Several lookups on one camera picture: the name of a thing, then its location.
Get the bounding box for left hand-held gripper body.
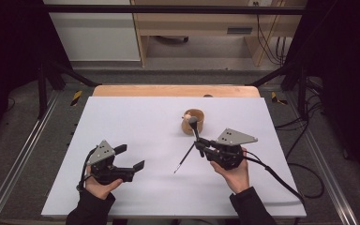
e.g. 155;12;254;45
86;139;136;186

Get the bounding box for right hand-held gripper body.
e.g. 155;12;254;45
203;127;259;172

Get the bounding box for tan bear brush holder cup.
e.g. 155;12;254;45
181;108;205;136

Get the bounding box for thin black makeup brush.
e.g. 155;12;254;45
172;142;198;174

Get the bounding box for person's left hand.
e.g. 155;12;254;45
83;165;125;201

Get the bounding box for person's right hand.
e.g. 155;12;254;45
209;146;251;195

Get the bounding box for wooden table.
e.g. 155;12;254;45
92;84;262;98

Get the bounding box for yellow black tape marker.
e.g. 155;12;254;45
270;91;289;106
70;90;83;107

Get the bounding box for white cabinet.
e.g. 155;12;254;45
42;0;142;62

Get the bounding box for grey desk label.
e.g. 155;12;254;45
226;27;253;35

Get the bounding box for light wooden desk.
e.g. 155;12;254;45
130;0;308;68

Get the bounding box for black curtain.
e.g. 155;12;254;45
0;0;73;151
285;0;360;188

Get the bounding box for right hand-held gripper black cable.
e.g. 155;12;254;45
242;149;325;207

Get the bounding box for black floor cables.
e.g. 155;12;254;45
275;78;326;154

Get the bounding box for black diagonal frame strut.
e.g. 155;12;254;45
249;62;296;88
48;60;102;88

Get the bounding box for aluminium floor rail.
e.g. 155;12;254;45
285;93;359;225
0;90;60;225

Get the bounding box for black frame post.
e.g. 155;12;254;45
37;60;50;120
296;65;308;121

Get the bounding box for hanging black desk cables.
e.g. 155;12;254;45
252;1;287;67

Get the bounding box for black horizontal frame bar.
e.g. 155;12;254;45
43;4;306;16

